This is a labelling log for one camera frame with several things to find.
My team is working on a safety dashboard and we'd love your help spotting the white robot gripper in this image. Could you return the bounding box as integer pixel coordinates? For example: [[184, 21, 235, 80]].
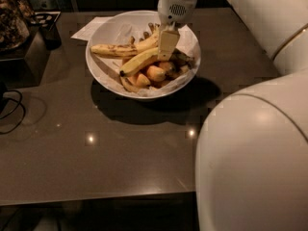
[[157, 0, 197, 61]]

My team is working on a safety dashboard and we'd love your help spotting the yellow banana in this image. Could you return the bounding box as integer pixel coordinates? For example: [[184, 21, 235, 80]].
[[118, 46, 193, 78]]

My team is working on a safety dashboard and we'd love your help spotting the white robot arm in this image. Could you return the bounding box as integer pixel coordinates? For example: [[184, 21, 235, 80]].
[[195, 0, 308, 231]]

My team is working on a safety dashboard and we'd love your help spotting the small banana bunch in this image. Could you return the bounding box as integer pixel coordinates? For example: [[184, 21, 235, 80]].
[[120, 60, 193, 93]]

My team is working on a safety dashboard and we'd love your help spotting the white ceramic bowl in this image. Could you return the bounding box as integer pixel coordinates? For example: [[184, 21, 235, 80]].
[[85, 10, 202, 101]]

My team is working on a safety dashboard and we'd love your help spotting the spotted brown banana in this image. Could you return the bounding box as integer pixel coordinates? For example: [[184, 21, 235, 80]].
[[90, 23, 160, 59]]

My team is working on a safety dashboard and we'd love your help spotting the white paper sheet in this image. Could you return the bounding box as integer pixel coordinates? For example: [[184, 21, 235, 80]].
[[72, 16, 111, 41]]

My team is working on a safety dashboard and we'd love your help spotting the dark cup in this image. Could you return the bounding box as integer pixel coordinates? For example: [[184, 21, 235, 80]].
[[39, 24, 62, 50]]

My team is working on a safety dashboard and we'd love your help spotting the dark box stand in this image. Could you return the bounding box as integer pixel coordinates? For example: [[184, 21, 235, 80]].
[[0, 27, 50, 89]]

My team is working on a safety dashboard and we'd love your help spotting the glass jar with snacks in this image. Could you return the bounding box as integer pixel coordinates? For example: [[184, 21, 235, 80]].
[[0, 0, 30, 52]]

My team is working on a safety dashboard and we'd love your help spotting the black cable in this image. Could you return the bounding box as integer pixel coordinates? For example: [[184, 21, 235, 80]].
[[0, 82, 27, 136]]

